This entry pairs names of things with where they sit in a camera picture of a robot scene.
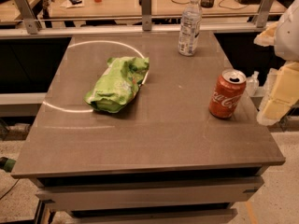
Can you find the red coke can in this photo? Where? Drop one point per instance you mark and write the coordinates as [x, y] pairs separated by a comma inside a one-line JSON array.
[[228, 90]]

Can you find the black mesh pen holder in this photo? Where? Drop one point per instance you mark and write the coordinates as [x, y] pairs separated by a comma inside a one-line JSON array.
[[207, 3]]

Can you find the green chip bag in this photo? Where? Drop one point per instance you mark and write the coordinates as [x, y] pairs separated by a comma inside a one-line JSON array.
[[119, 84]]

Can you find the small clear bottle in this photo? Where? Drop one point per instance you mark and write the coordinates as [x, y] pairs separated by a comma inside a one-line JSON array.
[[252, 84]]

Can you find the grey cabinet drawer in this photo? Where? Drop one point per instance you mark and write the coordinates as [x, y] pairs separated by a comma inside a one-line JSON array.
[[150, 194]]

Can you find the clear plastic water bottle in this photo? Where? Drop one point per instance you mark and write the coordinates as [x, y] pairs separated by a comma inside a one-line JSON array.
[[189, 28]]

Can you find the metal rail bracket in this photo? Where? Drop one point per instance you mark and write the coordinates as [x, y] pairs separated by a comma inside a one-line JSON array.
[[32, 24], [146, 14], [260, 19]]

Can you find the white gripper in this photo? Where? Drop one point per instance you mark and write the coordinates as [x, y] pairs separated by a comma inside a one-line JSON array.
[[288, 36]]

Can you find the metal rail bracket right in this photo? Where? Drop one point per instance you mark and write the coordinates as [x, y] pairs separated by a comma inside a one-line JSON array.
[[260, 19]]

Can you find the metal rail bracket middle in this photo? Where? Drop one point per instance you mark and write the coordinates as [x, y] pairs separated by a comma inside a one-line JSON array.
[[146, 14]]

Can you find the metal rail bracket left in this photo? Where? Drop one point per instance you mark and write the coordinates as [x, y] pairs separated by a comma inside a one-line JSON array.
[[32, 24]]

